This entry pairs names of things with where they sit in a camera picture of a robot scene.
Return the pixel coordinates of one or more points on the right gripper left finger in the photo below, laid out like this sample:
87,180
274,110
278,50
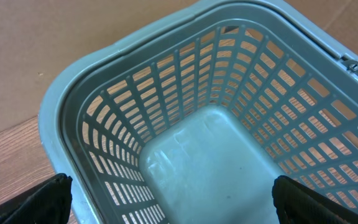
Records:
48,202

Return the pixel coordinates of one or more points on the grey plastic basket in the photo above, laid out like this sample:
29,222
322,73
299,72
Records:
191,118

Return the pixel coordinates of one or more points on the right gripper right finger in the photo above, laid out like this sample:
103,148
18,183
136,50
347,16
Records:
298,204

